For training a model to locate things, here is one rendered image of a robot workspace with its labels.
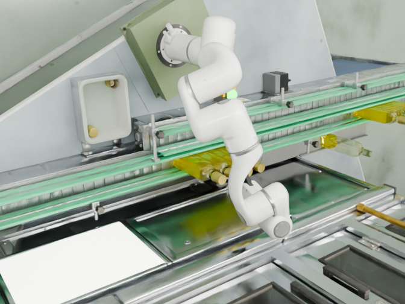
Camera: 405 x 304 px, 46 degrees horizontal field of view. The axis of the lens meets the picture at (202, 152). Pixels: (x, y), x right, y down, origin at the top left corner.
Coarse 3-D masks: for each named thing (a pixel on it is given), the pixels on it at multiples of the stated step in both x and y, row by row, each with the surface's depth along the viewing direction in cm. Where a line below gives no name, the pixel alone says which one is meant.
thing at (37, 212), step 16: (320, 128) 219; (336, 128) 218; (272, 144) 202; (288, 144) 201; (144, 176) 173; (160, 176) 173; (176, 176) 172; (96, 192) 162; (112, 192) 160; (32, 208) 151; (48, 208) 152; (64, 208) 151; (0, 224) 142; (16, 224) 143
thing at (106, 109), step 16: (96, 80) 159; (80, 96) 157; (96, 96) 168; (112, 96) 171; (96, 112) 169; (112, 112) 173; (128, 112) 168; (96, 128) 171; (112, 128) 174; (128, 128) 170
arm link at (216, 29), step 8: (216, 16) 136; (208, 24) 135; (216, 24) 134; (224, 24) 134; (232, 24) 136; (208, 32) 135; (216, 32) 134; (224, 32) 134; (232, 32) 136; (208, 40) 135; (216, 40) 135; (224, 40) 135; (232, 40) 137; (200, 48) 139
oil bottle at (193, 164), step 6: (186, 156) 174; (192, 156) 174; (174, 162) 179; (180, 162) 175; (186, 162) 171; (192, 162) 168; (198, 162) 168; (204, 162) 167; (210, 162) 167; (180, 168) 176; (186, 168) 172; (192, 168) 168; (198, 168) 165; (204, 168) 164; (210, 168) 164; (192, 174) 169; (198, 174) 166; (204, 174) 164; (204, 180) 165
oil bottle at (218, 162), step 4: (204, 152) 177; (208, 152) 177; (200, 156) 174; (204, 156) 173; (208, 156) 173; (212, 156) 173; (216, 156) 173; (208, 160) 170; (212, 160) 169; (216, 160) 169; (220, 160) 168; (224, 160) 169; (216, 164) 167; (220, 164) 167; (224, 164) 167; (216, 168) 167; (220, 168) 167; (220, 172) 167
